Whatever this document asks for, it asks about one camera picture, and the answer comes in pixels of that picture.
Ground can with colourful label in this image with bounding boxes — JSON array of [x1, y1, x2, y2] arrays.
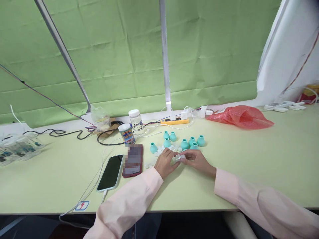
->
[[118, 123, 136, 145]]

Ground red and yellow wire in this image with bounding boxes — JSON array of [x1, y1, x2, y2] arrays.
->
[[281, 32, 319, 95]]

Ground group of teal silicone bulbs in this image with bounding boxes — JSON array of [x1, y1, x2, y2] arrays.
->
[[149, 131, 206, 153]]

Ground white charging cable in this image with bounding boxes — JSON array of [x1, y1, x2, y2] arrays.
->
[[59, 138, 125, 229]]

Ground clear plastic bag with food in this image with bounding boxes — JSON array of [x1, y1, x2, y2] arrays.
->
[[90, 105, 111, 132]]

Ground yellow power strip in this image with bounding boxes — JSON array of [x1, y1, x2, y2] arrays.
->
[[160, 118, 190, 125]]

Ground black cable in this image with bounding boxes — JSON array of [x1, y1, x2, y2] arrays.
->
[[40, 120, 125, 146]]

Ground person's left fingers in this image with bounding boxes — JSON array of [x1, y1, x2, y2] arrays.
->
[[160, 149, 180, 169]]

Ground short white cable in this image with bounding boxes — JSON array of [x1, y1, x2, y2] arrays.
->
[[10, 104, 27, 136]]

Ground pile of clear plastic packets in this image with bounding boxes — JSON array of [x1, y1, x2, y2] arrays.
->
[[0, 132, 47, 167]]

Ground person's right hand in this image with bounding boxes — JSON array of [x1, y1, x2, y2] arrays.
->
[[180, 149, 217, 179]]

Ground upright metal pole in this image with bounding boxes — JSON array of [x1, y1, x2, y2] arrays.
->
[[159, 0, 173, 116]]

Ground phone in pale teal case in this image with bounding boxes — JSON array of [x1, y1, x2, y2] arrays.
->
[[96, 154, 124, 192]]

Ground clear bottle with white lid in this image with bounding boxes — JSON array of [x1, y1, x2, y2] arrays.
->
[[128, 109, 145, 137]]

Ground white earphone cable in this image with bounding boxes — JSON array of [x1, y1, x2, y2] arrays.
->
[[136, 127, 162, 139]]

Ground brown cardboard box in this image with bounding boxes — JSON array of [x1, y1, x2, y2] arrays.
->
[[91, 118, 123, 139]]

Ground phone in red case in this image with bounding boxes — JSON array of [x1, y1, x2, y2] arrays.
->
[[122, 144, 144, 179]]

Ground person's left hand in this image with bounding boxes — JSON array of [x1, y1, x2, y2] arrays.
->
[[154, 149, 180, 180]]

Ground person's right fingers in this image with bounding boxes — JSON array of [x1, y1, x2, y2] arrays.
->
[[180, 149, 203, 166]]

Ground slanted metal pole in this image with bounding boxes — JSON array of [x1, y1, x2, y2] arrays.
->
[[34, 0, 92, 115]]

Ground yellow and red package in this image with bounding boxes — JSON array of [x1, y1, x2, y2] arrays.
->
[[297, 84, 319, 105]]

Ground white power adapter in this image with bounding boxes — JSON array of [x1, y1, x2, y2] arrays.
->
[[199, 105, 214, 119]]

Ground red and blue sticker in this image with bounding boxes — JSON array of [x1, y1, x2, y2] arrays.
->
[[76, 200, 90, 211]]

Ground green paper backdrop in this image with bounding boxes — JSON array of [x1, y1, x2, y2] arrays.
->
[[0, 0, 282, 129]]

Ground white curtain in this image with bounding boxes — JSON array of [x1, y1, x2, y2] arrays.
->
[[256, 0, 319, 108]]

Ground red plastic bag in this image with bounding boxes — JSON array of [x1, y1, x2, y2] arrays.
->
[[206, 105, 275, 130]]

